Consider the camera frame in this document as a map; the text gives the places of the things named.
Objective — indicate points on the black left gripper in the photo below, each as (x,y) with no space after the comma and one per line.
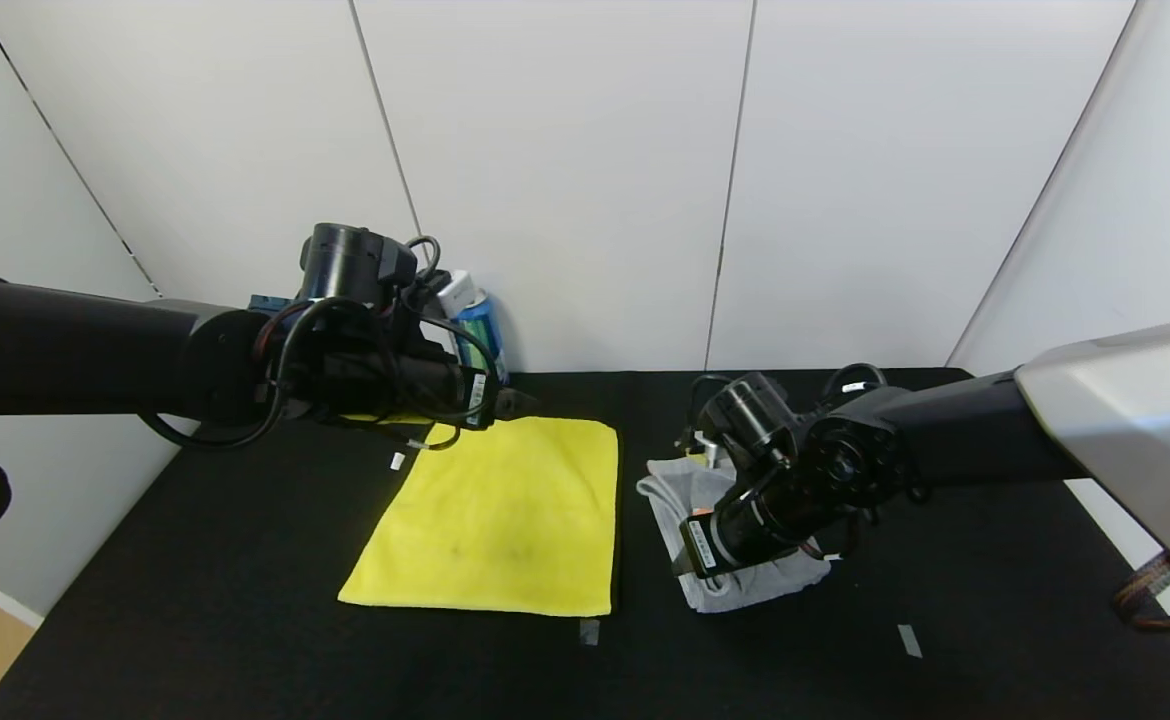
(479,397)

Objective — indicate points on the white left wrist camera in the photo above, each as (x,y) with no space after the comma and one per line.
(457,292)

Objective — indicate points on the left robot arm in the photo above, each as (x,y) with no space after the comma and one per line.
(65,350)

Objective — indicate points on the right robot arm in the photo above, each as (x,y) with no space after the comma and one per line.
(945,430)

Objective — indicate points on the yellow towel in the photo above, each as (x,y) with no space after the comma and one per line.
(505,520)

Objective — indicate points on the grey towel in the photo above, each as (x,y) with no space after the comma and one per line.
(675,500)

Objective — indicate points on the blue soda can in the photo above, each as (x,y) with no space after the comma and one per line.
(485,340)

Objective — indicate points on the grey tape strip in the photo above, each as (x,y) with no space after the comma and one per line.
(589,633)
(909,641)

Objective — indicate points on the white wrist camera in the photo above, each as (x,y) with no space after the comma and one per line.
(457,292)
(710,458)

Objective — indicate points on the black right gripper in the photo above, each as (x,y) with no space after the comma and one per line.
(702,545)

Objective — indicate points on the black table cloth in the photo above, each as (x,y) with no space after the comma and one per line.
(245,650)

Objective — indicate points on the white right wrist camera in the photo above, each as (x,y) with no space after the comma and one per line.
(710,458)

